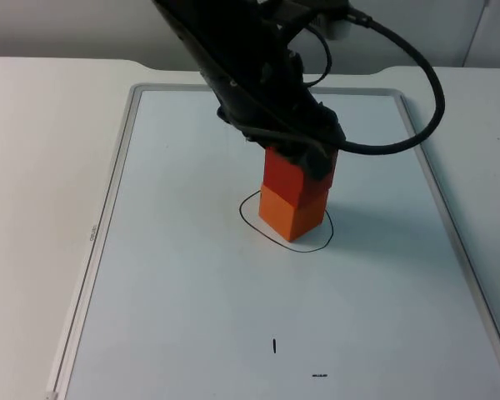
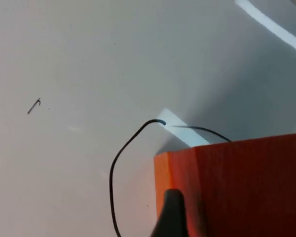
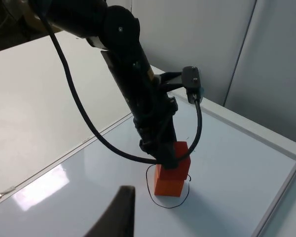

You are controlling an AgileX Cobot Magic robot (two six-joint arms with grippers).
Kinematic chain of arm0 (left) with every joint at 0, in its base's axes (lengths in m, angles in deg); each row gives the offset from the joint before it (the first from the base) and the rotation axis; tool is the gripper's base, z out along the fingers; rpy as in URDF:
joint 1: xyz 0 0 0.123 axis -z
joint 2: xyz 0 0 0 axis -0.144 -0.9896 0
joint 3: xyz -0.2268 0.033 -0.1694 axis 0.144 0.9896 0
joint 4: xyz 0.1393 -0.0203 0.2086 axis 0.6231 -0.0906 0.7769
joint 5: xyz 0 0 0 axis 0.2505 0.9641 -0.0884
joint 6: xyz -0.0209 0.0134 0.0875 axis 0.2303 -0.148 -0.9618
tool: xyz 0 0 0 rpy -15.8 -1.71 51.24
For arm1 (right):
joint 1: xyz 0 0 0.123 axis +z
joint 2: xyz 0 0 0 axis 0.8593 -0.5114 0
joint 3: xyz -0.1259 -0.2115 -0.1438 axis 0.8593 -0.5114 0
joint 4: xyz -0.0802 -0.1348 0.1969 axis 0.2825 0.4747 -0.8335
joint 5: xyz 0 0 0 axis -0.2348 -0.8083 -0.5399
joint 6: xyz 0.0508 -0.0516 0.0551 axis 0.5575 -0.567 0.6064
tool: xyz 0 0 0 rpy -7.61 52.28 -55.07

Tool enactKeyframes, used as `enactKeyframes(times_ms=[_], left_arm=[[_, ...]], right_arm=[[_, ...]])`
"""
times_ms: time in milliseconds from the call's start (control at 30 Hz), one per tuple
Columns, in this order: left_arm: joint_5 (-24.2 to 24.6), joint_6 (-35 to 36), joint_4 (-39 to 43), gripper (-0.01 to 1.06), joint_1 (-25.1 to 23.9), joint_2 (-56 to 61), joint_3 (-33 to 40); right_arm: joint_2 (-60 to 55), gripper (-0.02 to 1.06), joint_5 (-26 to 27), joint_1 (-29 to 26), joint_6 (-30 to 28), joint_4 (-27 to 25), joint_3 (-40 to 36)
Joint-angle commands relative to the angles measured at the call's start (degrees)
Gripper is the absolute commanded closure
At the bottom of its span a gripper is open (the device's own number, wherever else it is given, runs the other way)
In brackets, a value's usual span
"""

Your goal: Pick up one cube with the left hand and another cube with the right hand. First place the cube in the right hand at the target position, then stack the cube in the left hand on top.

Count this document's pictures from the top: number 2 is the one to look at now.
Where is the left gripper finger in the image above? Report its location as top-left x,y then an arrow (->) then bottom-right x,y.
150,188 -> 190,237

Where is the red cube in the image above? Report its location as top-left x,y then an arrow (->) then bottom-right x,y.
153,132 -> 296,237

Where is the grey-framed whiteboard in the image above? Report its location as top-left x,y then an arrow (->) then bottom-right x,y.
0,0 -> 296,237

